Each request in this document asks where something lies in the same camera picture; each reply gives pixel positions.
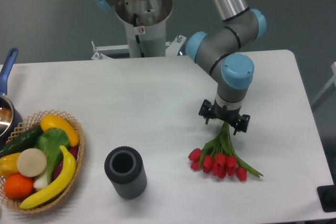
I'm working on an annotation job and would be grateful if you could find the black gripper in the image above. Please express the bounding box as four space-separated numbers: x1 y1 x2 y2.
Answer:
198 99 250 135

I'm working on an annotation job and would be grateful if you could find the red tulip bouquet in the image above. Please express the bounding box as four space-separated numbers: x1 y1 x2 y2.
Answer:
188 122 263 182

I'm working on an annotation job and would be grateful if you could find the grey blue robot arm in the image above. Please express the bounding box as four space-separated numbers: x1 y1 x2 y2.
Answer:
94 0 267 132

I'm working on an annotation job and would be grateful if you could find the dark grey ribbed vase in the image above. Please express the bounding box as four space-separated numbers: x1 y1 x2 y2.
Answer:
104 146 147 199

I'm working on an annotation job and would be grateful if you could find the black device at edge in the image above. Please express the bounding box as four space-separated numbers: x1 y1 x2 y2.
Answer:
317 185 335 212

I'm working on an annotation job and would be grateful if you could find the dark red vegetable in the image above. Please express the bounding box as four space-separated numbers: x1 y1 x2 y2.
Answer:
53 146 78 180

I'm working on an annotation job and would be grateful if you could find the yellow banana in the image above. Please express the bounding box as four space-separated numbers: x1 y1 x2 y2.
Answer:
19 145 76 210

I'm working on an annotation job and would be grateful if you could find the green bok choy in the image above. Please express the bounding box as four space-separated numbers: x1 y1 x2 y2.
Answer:
34 127 69 190

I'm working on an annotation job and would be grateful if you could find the woven wicker basket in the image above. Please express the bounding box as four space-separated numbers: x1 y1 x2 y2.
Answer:
1 110 85 214

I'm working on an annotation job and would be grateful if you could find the beige round disc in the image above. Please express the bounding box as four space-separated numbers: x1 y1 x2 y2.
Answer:
16 148 47 177

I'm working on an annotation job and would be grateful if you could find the green cucumber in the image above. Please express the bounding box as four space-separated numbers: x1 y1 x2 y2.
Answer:
1 124 43 157

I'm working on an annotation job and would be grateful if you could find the orange fruit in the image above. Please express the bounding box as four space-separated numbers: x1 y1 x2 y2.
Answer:
4 173 33 199

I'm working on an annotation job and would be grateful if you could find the yellow bell pepper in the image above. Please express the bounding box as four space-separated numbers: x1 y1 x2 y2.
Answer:
1 153 20 177

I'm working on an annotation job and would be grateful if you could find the white frame at right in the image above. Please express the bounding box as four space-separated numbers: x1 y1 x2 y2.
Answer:
311 62 335 112

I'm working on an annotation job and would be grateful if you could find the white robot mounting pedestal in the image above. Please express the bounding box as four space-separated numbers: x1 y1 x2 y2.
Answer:
92 0 186 60

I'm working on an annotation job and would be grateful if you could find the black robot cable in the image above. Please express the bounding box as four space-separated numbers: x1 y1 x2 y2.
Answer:
132 13 145 58

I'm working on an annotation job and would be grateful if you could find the blue handled saucepan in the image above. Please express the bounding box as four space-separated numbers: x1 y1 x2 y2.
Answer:
1 48 22 149

